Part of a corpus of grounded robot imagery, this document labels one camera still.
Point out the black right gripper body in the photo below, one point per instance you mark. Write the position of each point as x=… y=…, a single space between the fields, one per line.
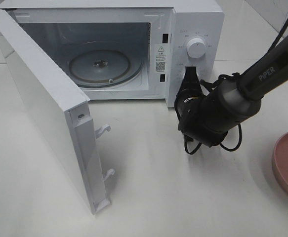
x=188 y=110

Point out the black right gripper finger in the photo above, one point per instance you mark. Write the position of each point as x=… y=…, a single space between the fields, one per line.
x=187 y=76
x=194 y=75

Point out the white microwave door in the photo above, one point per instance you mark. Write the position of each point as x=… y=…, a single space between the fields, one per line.
x=59 y=109

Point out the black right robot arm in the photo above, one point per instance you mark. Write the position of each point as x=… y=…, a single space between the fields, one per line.
x=207 y=111

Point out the white upper power knob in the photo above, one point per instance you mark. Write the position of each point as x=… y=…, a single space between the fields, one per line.
x=196 y=47

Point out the white warning label sticker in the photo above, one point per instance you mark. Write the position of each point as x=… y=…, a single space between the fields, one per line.
x=161 y=53

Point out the white microwave oven body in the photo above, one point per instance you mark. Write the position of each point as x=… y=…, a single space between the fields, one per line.
x=65 y=29

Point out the glass turntable plate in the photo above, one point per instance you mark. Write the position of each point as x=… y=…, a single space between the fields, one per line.
x=104 y=68

